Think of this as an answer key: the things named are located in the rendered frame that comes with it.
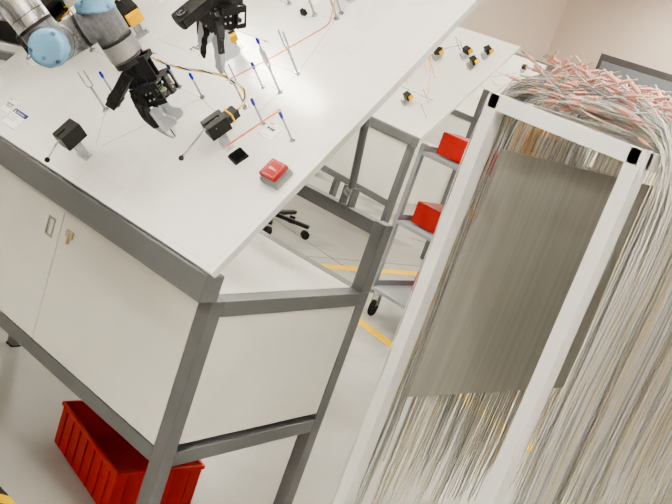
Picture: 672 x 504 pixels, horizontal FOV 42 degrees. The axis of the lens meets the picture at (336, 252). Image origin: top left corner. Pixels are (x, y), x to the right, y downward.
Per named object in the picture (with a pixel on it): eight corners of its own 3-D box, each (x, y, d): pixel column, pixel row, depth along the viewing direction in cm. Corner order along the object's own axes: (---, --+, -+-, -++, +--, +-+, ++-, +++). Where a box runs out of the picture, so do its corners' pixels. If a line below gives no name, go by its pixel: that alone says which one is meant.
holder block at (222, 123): (205, 133, 214) (199, 121, 211) (224, 120, 215) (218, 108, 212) (213, 141, 212) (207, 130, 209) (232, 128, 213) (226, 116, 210)
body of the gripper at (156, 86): (168, 106, 195) (138, 59, 189) (138, 116, 199) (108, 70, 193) (181, 88, 201) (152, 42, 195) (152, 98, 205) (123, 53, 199)
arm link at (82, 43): (22, 41, 182) (68, 14, 181) (33, 36, 192) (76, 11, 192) (44, 75, 184) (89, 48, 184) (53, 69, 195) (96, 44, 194)
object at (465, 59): (371, 256, 611) (456, 22, 570) (274, 194, 691) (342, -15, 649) (438, 261, 661) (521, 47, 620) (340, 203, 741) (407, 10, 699)
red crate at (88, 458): (103, 518, 244) (116, 475, 240) (51, 440, 271) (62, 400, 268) (192, 506, 263) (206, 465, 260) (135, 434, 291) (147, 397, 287)
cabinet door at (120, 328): (150, 445, 210) (197, 295, 200) (29, 338, 240) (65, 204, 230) (159, 443, 212) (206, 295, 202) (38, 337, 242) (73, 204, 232)
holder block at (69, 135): (53, 175, 228) (33, 149, 221) (88, 144, 232) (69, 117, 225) (63, 182, 226) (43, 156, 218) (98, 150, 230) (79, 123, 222)
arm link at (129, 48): (96, 53, 191) (113, 36, 197) (108, 71, 193) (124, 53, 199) (122, 43, 187) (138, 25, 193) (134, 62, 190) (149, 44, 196)
